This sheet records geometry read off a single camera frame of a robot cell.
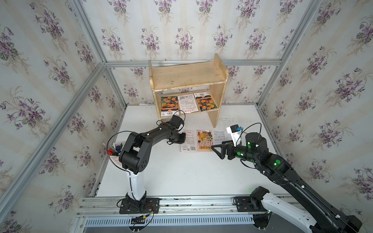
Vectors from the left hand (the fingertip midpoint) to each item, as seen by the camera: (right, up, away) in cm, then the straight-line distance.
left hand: (185, 141), depth 95 cm
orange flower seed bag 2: (+13, +26, -2) cm, 29 cm away
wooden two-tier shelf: (+3, +39, +20) cm, 44 cm away
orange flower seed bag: (-10, +24, -5) cm, 26 cm away
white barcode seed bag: (+3, -2, 0) cm, 4 cm away
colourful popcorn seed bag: (+13, 0, +3) cm, 14 cm away
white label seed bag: (+2, +25, -3) cm, 25 cm away
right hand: (+17, +3, -26) cm, 31 cm away
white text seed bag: (+24, +3, +6) cm, 25 cm away
